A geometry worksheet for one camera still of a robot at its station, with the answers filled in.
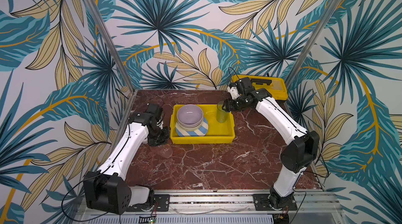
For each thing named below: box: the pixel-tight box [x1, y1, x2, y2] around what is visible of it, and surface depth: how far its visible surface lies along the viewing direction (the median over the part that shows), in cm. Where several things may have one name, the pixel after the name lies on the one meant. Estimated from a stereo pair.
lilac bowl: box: [176, 104, 204, 128], surface depth 94 cm
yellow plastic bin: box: [170, 104, 236, 145], surface depth 95 cm
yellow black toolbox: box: [231, 74, 288, 101], surface depth 102 cm
